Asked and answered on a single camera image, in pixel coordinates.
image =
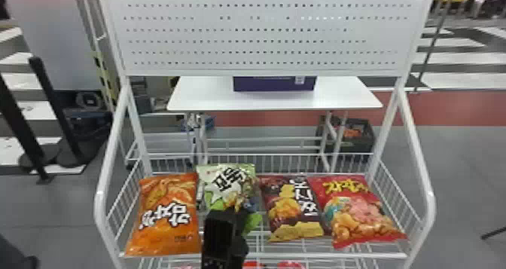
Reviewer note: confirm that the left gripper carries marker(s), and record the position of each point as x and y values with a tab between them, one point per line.
240	247

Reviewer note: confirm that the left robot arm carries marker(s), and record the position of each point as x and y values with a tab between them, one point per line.
221	264

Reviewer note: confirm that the green snack packet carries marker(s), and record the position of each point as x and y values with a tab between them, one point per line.
225	183

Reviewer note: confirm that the red snack packet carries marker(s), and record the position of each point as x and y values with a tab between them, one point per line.
290	265
251	265
356	215

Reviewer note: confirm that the brown snack packet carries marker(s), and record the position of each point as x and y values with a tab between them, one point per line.
290	209

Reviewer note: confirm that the orange snack packet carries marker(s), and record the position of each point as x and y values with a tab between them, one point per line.
168	215

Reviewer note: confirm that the white side table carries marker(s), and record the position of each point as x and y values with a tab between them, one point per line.
272	98

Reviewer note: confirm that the blue box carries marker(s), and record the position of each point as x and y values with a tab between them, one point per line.
272	84

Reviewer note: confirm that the black tool box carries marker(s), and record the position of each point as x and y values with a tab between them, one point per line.
356	138

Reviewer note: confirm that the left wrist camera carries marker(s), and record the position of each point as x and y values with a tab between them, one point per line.
218	237

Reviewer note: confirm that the black post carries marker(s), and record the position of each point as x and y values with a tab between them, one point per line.
55	108
19	128

